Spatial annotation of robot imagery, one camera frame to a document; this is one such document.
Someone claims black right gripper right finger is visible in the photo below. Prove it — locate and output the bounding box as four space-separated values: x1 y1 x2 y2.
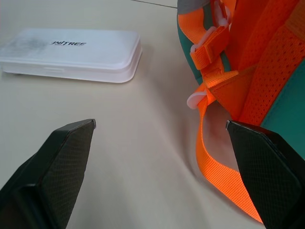
225 120 305 229

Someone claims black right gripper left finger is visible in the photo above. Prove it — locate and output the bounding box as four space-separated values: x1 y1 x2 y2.
0 118 97 229

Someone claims orange and teal backpack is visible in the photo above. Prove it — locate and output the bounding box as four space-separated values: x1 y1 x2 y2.
176 0 305 224

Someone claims white plastic case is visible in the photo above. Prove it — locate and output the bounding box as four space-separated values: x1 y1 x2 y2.
0 27 143 84

